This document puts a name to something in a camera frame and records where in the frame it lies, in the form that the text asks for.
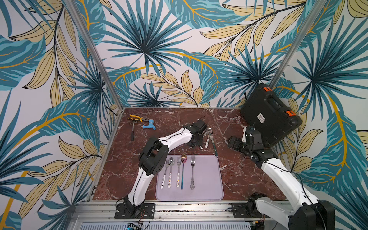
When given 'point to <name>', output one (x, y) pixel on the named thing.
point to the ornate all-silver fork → (192, 162)
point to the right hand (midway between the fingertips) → (235, 141)
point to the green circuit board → (130, 228)
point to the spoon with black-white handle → (201, 147)
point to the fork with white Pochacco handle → (166, 166)
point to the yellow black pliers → (141, 119)
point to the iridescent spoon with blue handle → (183, 160)
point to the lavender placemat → (190, 178)
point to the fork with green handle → (211, 135)
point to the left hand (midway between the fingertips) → (198, 144)
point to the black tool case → (267, 111)
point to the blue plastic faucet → (150, 125)
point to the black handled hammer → (132, 135)
